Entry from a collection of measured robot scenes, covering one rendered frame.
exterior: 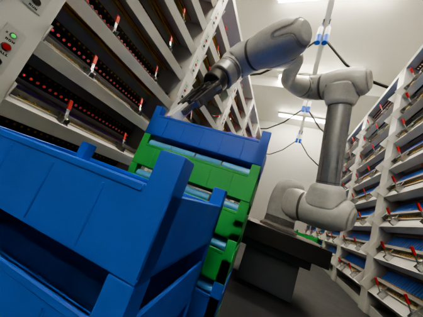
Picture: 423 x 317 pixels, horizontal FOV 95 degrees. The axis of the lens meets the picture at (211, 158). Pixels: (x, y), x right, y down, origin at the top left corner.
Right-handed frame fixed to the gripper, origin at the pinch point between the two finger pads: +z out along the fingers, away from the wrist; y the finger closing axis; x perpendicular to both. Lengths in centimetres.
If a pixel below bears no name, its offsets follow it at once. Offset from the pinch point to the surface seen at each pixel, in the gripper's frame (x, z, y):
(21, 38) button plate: 33.3, 12.3, 26.9
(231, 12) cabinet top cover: 12, -130, 65
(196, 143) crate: -4.5, 6.8, -11.2
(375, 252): -131, -45, -37
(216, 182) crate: -10.9, 11.6, -17.9
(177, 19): 23, -56, 45
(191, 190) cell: -10.7, 15.6, -13.1
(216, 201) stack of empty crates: -5.1, 18.5, -26.7
